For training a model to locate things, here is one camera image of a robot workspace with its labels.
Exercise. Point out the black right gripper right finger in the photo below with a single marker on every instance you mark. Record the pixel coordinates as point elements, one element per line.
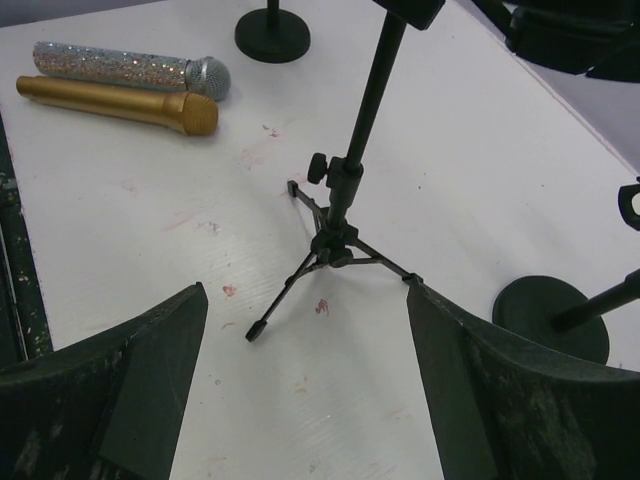
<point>503,407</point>

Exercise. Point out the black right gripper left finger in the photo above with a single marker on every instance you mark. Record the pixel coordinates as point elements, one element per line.
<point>110,406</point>

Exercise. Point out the black round-base clip stand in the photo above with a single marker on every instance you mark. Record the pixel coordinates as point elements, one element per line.
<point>550,312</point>

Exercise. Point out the black tripod microphone stand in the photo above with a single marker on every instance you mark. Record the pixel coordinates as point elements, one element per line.
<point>336,243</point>

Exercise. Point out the gold microphone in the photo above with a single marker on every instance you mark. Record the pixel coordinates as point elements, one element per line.
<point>188,113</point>

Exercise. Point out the glitter silver-head microphone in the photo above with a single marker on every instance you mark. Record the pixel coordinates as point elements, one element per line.
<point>205,76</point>

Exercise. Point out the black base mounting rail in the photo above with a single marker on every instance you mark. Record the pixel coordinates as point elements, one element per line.
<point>25,333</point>

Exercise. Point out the black round-base shock-mount stand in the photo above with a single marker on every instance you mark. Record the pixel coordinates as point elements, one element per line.
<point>272,35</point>

